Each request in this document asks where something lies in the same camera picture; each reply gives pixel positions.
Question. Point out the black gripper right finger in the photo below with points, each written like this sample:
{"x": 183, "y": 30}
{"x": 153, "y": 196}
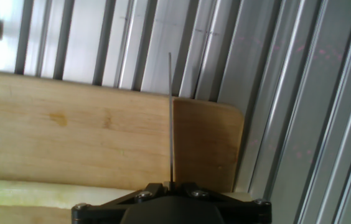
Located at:
{"x": 250, "y": 214}

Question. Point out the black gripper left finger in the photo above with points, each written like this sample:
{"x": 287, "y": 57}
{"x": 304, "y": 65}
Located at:
{"x": 94, "y": 214}

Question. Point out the steel cleaver knife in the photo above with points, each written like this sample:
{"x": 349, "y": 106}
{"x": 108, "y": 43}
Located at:
{"x": 170, "y": 124}

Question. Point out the long scallion with green top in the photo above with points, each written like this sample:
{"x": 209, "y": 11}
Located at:
{"x": 38, "y": 194}

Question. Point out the wooden cutting board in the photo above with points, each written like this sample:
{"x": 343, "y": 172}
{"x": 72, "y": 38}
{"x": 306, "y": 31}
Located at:
{"x": 69, "y": 140}

